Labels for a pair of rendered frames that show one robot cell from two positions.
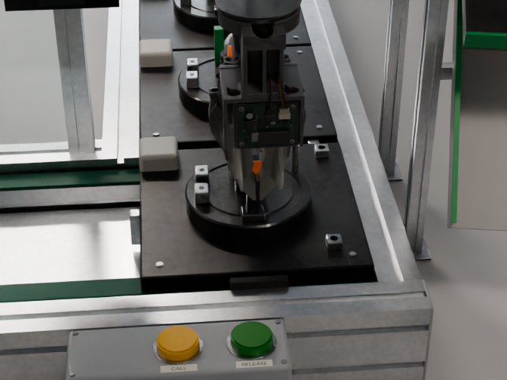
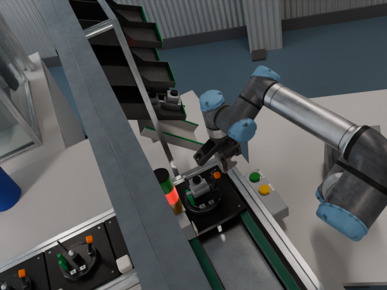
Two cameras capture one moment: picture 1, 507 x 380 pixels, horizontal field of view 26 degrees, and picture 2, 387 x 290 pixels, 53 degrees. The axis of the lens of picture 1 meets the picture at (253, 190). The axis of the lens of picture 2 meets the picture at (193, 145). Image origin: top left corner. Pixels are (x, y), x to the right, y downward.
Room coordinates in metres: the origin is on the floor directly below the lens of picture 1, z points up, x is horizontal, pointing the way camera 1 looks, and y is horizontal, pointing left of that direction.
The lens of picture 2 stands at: (1.06, 0.87, 2.17)
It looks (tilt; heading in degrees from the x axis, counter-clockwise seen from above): 46 degrees down; 264
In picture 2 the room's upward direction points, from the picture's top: 18 degrees counter-clockwise
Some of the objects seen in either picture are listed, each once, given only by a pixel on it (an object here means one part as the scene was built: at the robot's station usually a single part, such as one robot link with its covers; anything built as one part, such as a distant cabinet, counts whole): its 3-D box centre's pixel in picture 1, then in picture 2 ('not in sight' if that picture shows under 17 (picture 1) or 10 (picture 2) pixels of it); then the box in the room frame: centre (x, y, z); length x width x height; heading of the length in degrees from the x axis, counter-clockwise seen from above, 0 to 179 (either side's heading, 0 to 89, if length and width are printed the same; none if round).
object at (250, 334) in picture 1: (251, 341); (255, 177); (0.78, 0.00, 0.96); 0.04 x 0.04 x 0.02
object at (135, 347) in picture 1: (179, 369); (265, 194); (0.77, 0.07, 0.93); 0.21 x 0.07 x 0.06; 95
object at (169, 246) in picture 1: (248, 210); (203, 200); (0.99, 0.01, 0.96); 0.24 x 0.24 x 0.02; 5
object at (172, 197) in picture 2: not in sight; (167, 193); (1.09, 0.20, 1.33); 0.05 x 0.05 x 0.05
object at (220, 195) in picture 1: (248, 196); (203, 197); (0.99, 0.01, 0.98); 0.14 x 0.14 x 0.02
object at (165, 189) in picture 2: not in sight; (162, 182); (1.09, 0.20, 1.38); 0.05 x 0.05 x 0.05
